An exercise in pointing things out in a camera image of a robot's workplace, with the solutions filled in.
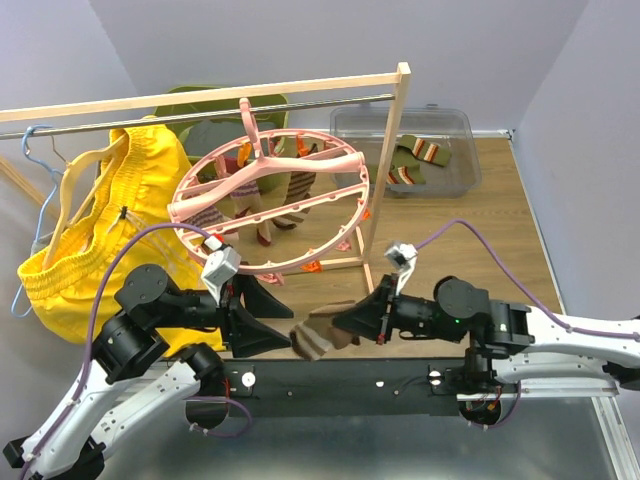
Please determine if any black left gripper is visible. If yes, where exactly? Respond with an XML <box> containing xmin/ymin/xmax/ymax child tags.
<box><xmin>153</xmin><ymin>260</ymin><xmax>296</xmax><ymax>357</ymax></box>

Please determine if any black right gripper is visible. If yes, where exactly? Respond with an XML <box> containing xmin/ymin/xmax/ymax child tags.
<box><xmin>332</xmin><ymin>272</ymin><xmax>463</xmax><ymax>344</ymax></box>

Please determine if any brown striped sock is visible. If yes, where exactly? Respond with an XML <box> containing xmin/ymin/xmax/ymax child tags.
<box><xmin>272</xmin><ymin>171</ymin><xmax>316</xmax><ymax>230</ymax></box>
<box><xmin>289</xmin><ymin>300</ymin><xmax>360</xmax><ymax>361</ymax></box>

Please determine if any pink round clip hanger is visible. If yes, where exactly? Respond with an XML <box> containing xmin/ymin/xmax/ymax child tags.
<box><xmin>168</xmin><ymin>116</ymin><xmax>360</xmax><ymax>276</ymax></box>

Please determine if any green striped sock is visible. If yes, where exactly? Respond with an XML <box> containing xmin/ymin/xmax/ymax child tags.
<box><xmin>396</xmin><ymin>134</ymin><xmax>452</xmax><ymax>168</ymax></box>
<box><xmin>386</xmin><ymin>149</ymin><xmax>426</xmax><ymax>185</ymax></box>

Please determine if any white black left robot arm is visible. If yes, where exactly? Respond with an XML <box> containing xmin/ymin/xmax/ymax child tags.
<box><xmin>3</xmin><ymin>264</ymin><xmax>293</xmax><ymax>479</ymax></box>

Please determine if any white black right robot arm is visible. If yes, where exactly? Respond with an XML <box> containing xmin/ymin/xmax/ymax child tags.
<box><xmin>332</xmin><ymin>275</ymin><xmax>639</xmax><ymax>394</ymax></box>

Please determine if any beige clothes hanger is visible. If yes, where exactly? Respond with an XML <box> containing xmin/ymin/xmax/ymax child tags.
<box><xmin>39</xmin><ymin>133</ymin><xmax>126</xmax><ymax>269</ymax></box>

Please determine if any yellow garment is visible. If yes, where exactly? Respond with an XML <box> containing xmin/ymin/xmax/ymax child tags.
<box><xmin>17</xmin><ymin>124</ymin><xmax>204</xmax><ymax>344</ymax></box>

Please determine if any clear plastic bin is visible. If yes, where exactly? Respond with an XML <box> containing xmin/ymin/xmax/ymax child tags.
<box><xmin>331</xmin><ymin>106</ymin><xmax>481</xmax><ymax>198</ymax></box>

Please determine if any green basket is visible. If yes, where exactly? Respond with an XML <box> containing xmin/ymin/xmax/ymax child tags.
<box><xmin>153</xmin><ymin>85</ymin><xmax>288</xmax><ymax>193</ymax></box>

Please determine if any wooden clothes rack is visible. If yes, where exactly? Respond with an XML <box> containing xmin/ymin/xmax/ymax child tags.
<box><xmin>1</xmin><ymin>62</ymin><xmax>411</xmax><ymax>289</ymax></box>

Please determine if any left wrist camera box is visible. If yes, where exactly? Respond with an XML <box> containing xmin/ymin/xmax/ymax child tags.
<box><xmin>201</xmin><ymin>235</ymin><xmax>241</xmax><ymax>305</ymax></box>

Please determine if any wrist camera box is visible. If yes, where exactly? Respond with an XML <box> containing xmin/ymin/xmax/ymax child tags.
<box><xmin>384</xmin><ymin>241</ymin><xmax>418</xmax><ymax>295</ymax></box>
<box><xmin>201</xmin><ymin>235</ymin><xmax>241</xmax><ymax>305</ymax></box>

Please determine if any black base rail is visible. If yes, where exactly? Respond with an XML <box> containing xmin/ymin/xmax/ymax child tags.
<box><xmin>182</xmin><ymin>357</ymin><xmax>524</xmax><ymax>441</ymax></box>

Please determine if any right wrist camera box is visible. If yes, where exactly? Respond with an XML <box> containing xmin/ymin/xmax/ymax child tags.
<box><xmin>384</xmin><ymin>241</ymin><xmax>418</xmax><ymax>295</ymax></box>

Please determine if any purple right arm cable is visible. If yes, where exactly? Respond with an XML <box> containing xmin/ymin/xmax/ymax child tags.
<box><xmin>414</xmin><ymin>218</ymin><xmax>640</xmax><ymax>337</ymax></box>

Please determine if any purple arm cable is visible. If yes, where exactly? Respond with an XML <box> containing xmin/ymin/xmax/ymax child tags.
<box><xmin>19</xmin><ymin>222</ymin><xmax>214</xmax><ymax>474</ymax></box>
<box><xmin>414</xmin><ymin>218</ymin><xmax>640</xmax><ymax>337</ymax></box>

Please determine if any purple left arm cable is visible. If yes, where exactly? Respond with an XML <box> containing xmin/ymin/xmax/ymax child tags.
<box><xmin>19</xmin><ymin>222</ymin><xmax>214</xmax><ymax>474</ymax></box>

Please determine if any blue wire hanger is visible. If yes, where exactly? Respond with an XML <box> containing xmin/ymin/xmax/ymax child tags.
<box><xmin>9</xmin><ymin>123</ymin><xmax>64</xmax><ymax>318</ymax></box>

